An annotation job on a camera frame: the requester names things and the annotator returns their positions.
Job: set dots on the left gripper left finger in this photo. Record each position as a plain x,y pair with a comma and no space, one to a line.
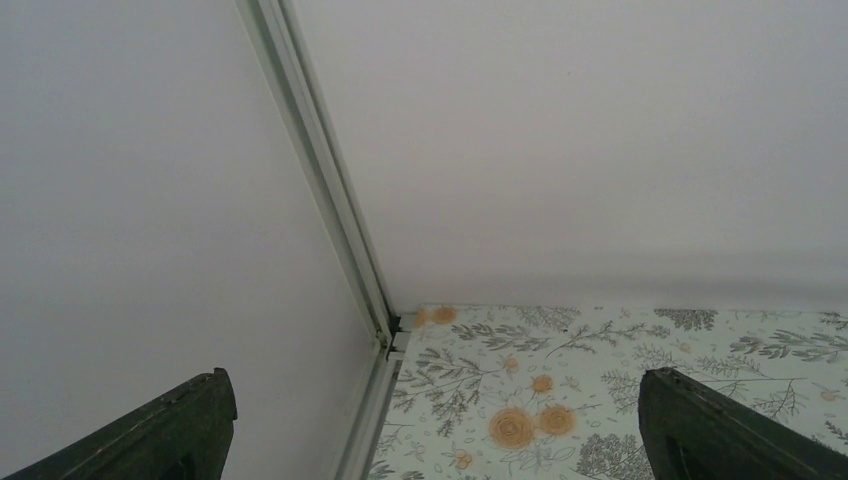
185,433

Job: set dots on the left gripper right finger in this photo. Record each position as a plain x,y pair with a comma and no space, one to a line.
691,431

